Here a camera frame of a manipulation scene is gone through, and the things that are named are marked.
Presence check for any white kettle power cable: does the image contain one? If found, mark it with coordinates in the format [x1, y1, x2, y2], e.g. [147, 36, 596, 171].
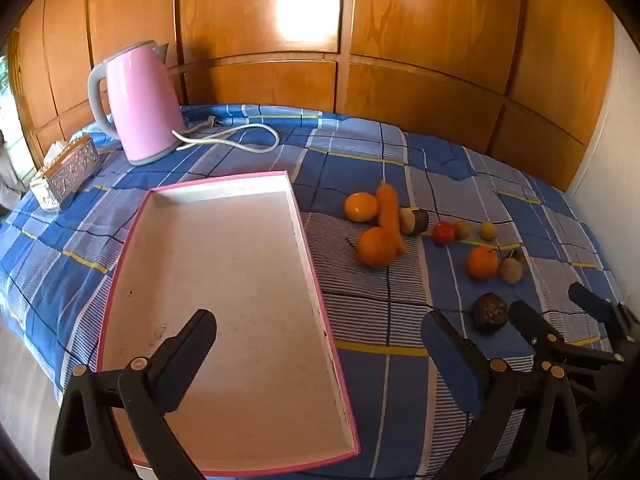
[172, 116, 280, 155]

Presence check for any small orange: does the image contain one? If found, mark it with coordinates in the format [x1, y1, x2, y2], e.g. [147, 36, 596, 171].
[466, 245, 500, 280]

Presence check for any pink-rimmed white tray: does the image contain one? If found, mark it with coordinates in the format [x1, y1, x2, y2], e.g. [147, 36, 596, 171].
[95, 170, 361, 477]

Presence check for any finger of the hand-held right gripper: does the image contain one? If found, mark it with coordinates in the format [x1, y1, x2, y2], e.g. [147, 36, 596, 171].
[568, 282, 640, 347]
[509, 300, 627, 367]

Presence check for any large orange with stem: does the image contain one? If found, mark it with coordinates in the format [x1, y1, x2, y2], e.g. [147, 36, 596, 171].
[346, 227, 398, 269]

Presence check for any pale brown fruit with stem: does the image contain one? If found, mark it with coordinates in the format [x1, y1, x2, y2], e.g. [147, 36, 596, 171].
[498, 255, 524, 285]

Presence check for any dark wrinkled passion fruit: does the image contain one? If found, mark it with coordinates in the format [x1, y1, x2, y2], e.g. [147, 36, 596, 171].
[473, 293, 510, 336]

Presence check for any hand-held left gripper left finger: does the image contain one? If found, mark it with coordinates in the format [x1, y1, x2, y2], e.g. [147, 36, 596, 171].
[49, 308, 218, 480]

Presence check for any window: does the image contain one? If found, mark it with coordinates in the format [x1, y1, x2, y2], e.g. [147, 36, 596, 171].
[0, 50, 23, 211]

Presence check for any silver ornate tissue box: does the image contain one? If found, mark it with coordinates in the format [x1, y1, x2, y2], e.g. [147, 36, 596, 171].
[31, 136, 103, 211]

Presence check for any carrot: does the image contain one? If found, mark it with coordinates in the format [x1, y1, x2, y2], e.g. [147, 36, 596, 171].
[376, 181, 407, 253]

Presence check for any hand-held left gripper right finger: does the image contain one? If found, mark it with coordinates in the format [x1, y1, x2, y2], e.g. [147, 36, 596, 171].
[421, 310, 590, 480]

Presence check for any pink electric kettle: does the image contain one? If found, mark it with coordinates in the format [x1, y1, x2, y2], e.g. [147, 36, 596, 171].
[88, 40, 187, 167]

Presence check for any blue plaid blanket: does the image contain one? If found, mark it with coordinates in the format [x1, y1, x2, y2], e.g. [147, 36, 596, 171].
[0, 104, 623, 480]

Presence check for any wooden panelled wardrobe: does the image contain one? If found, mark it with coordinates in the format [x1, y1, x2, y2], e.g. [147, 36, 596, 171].
[7, 0, 616, 193]

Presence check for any yellowish orange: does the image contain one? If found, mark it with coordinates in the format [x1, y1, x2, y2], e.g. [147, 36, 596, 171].
[343, 192, 379, 222]

